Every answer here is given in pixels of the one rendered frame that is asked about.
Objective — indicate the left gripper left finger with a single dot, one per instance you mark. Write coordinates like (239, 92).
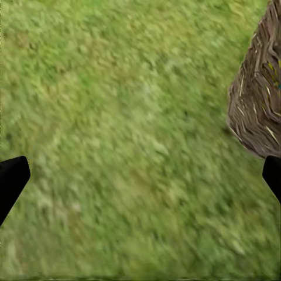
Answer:
(14, 175)

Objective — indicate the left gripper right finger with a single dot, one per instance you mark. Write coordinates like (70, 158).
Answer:
(272, 174)

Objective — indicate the wicker basket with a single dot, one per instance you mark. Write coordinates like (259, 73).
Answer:
(254, 96)

